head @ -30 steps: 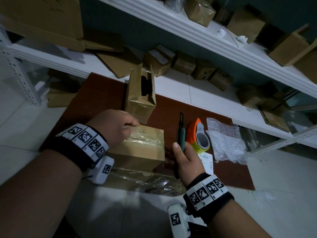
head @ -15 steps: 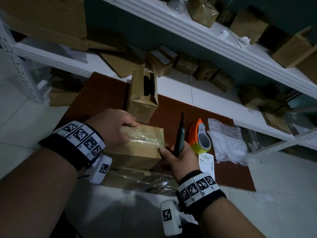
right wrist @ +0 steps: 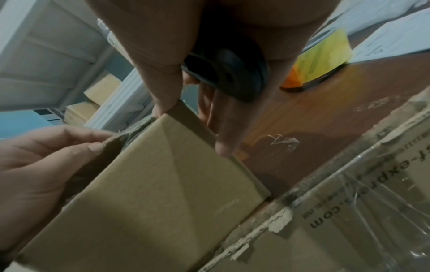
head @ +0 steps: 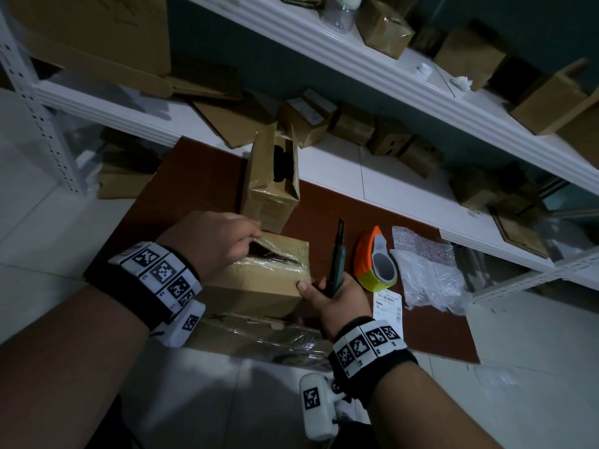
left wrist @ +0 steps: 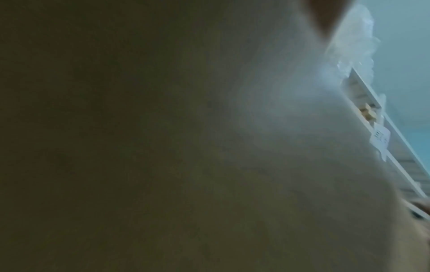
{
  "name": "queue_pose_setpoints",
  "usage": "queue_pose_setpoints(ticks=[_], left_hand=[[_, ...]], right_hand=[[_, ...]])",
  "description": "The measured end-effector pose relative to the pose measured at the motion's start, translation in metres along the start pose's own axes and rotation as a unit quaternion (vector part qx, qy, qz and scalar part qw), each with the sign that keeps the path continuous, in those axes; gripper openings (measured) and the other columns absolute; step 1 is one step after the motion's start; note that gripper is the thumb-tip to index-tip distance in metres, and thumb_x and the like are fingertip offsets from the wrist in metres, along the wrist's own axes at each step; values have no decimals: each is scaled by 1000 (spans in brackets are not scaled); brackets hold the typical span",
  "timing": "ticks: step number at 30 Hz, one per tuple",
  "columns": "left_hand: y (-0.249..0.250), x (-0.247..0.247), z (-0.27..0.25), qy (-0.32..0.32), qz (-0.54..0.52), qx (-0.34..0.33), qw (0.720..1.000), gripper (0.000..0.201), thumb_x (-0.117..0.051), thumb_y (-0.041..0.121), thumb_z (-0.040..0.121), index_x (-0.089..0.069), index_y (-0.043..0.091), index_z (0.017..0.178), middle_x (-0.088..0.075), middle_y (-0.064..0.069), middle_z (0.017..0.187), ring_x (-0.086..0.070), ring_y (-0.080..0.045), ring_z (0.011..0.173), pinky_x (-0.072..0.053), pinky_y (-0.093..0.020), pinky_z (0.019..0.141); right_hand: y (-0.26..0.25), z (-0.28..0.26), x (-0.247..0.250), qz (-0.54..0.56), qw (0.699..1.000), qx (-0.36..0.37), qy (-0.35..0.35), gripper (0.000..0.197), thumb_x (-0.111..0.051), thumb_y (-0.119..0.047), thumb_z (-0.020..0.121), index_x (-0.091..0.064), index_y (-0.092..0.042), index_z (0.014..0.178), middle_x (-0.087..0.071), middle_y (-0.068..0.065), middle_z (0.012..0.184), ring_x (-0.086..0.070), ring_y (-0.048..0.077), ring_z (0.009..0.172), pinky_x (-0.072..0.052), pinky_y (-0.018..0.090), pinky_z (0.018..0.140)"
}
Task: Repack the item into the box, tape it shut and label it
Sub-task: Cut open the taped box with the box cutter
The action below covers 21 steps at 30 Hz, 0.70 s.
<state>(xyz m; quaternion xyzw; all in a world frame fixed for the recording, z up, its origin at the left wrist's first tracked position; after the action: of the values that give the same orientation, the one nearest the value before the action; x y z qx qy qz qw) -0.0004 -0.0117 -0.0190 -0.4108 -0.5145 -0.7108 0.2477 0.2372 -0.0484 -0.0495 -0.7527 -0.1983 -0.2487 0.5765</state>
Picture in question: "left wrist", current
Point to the white paper tag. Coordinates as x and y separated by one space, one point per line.
379 135

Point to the taped cardboard parcel box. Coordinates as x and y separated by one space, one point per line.
168 132

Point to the person's left hand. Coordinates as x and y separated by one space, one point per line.
327 16

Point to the white metal storage rack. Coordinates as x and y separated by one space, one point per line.
399 159

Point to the person's right hand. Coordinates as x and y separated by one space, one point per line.
424 239

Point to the clear plastic bag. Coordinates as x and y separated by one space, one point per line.
356 39

